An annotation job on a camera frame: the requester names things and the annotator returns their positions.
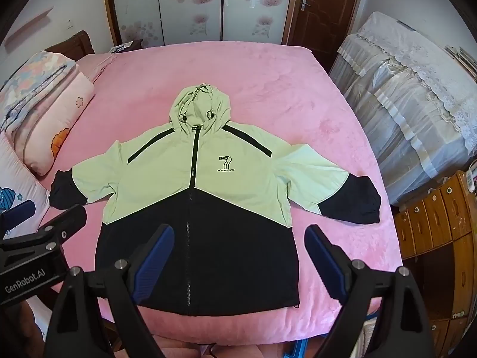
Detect dark wooden headboard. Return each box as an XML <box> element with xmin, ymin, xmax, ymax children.
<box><xmin>45</xmin><ymin>30</ymin><xmax>95</xmax><ymax>61</ymax></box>

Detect white cartoon pillow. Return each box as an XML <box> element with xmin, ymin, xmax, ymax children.
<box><xmin>0</xmin><ymin>132</ymin><xmax>49</xmax><ymax>239</ymax></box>

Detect folded floral quilt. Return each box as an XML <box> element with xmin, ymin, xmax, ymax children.
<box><xmin>1</xmin><ymin>51</ymin><xmax>78</xmax><ymax>133</ymax></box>

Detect brown wooden door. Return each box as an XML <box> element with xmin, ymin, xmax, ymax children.
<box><xmin>286</xmin><ymin>0</ymin><xmax>358</xmax><ymax>72</ymax></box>

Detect wooden drawer cabinet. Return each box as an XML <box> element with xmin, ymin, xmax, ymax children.
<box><xmin>394</xmin><ymin>171</ymin><xmax>476</xmax><ymax>357</ymax></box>

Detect pink bed blanket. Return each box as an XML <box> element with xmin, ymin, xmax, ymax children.
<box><xmin>52</xmin><ymin>41</ymin><xmax>402</xmax><ymax>345</ymax></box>

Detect pink wall shelf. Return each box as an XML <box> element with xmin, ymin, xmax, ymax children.
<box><xmin>3</xmin><ymin>6</ymin><xmax>54</xmax><ymax>53</ymax></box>

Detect green and black hooded jacket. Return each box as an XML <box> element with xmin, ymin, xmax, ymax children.
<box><xmin>49</xmin><ymin>84</ymin><xmax>381</xmax><ymax>317</ymax></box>

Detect pink flower pillow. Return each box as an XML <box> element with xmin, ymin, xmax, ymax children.
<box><xmin>14</xmin><ymin>72</ymin><xmax>95</xmax><ymax>176</ymax></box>

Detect pink flat pillow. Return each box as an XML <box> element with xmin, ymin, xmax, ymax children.
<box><xmin>76</xmin><ymin>53</ymin><xmax>116</xmax><ymax>83</ymax></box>

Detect lace-covered furniture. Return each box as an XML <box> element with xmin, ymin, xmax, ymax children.
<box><xmin>329</xmin><ymin>11</ymin><xmax>476</xmax><ymax>205</ymax></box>

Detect floral sliding wardrobe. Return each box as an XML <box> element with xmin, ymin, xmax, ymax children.
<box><xmin>105</xmin><ymin>0</ymin><xmax>289</xmax><ymax>48</ymax></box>

